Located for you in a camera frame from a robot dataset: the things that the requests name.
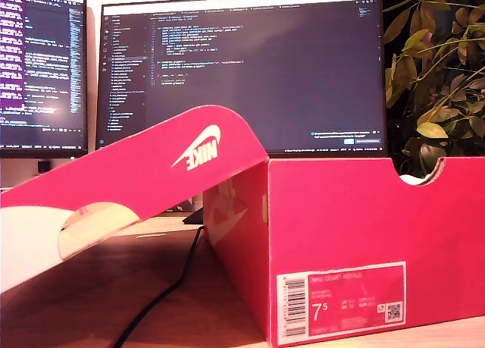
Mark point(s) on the computer monitor with purple text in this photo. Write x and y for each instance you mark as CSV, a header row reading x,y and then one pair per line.
x,y
41,79

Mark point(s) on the small black device under monitor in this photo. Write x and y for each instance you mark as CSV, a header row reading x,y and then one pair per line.
x,y
44,167

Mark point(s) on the red Nike shoebox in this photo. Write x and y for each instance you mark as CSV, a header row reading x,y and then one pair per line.
x,y
341,211

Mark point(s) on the black monitor stand base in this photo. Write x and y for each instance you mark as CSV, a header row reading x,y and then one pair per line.
x,y
194,216

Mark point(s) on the green leafy houseplant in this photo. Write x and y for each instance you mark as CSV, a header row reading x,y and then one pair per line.
x,y
435,79

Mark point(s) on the white paper inside shoebox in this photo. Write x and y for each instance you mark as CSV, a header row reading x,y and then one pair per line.
x,y
413,180

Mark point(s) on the wide computer monitor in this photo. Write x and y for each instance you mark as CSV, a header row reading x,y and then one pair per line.
x,y
265,79

